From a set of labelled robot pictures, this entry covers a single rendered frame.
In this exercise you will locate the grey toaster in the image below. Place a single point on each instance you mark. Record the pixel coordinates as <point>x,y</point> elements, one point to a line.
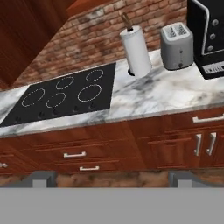
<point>176,46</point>

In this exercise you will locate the wooden cupboard door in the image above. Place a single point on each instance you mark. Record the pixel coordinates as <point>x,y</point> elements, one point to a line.
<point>215,147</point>
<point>172,148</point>

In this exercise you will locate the wooden drawer front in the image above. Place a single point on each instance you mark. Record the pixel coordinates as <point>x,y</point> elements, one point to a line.
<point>78,148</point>
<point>96,166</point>
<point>192,119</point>

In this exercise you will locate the wooden wall cupboard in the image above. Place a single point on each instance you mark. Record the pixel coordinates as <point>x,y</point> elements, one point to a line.
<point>29,32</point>

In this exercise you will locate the black hob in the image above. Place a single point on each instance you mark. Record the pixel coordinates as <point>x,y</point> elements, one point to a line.
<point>62,93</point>

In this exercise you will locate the black coffee machine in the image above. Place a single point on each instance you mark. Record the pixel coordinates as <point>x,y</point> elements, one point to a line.
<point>207,35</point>

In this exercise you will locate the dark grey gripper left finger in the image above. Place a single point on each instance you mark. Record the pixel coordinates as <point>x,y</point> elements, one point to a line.
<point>43,178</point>

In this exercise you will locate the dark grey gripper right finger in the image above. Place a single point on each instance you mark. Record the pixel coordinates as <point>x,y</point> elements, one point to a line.
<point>182,178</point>

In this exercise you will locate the white paper towel roll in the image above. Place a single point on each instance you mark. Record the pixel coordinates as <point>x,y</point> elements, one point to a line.
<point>136,51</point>

